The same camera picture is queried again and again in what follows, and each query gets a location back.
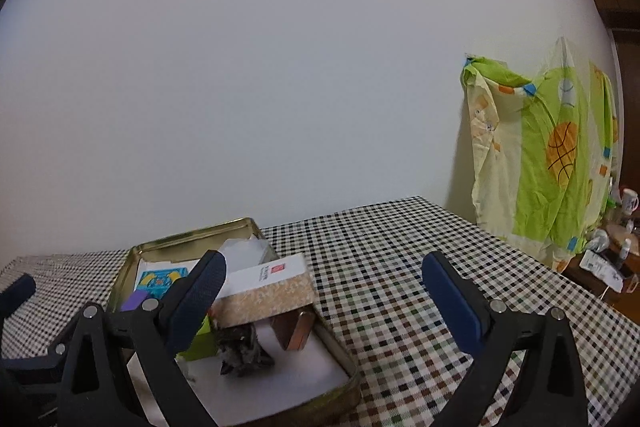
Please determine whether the copper framed tin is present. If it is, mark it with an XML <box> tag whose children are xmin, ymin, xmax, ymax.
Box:
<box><xmin>270</xmin><ymin>309</ymin><xmax>316</xmax><ymax>351</ymax></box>

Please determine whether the green soccer toy block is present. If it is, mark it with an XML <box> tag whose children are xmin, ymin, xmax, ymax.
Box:
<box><xmin>178</xmin><ymin>315</ymin><xmax>218</xmax><ymax>362</ymax></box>

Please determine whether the blue purple toy brick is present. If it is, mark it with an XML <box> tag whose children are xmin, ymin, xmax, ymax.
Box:
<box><xmin>120</xmin><ymin>267</ymin><xmax>189</xmax><ymax>311</ymax></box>

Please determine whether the brown wooden door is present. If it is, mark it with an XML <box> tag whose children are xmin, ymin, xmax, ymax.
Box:
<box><xmin>594</xmin><ymin>0</ymin><xmax>640</xmax><ymax>191</ymax></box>

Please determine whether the checkered tablecloth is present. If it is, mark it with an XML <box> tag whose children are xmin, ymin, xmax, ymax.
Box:
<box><xmin>1</xmin><ymin>197</ymin><xmax>639</xmax><ymax>426</ymax></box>

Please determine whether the clear plastic case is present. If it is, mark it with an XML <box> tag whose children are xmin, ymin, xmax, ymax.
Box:
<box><xmin>219</xmin><ymin>236</ymin><xmax>279</xmax><ymax>280</ymax></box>

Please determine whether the black hair trimmer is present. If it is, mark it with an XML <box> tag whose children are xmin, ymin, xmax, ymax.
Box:
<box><xmin>217</xmin><ymin>323</ymin><xmax>274</xmax><ymax>377</ymax></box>

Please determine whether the white paper liner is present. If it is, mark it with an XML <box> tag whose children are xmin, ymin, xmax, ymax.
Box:
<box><xmin>127</xmin><ymin>256</ymin><xmax>352</xmax><ymax>427</ymax></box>

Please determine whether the white mug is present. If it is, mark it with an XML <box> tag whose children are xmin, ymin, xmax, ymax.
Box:
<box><xmin>620</xmin><ymin>187</ymin><xmax>639</xmax><ymax>216</ymax></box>

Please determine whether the cluttered side table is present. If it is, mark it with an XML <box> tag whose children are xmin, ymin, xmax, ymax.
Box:
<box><xmin>563</xmin><ymin>225</ymin><xmax>639</xmax><ymax>323</ymax></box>

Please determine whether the white cork box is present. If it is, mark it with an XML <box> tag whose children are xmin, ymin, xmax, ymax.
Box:
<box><xmin>209</xmin><ymin>255</ymin><xmax>316</xmax><ymax>329</ymax></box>

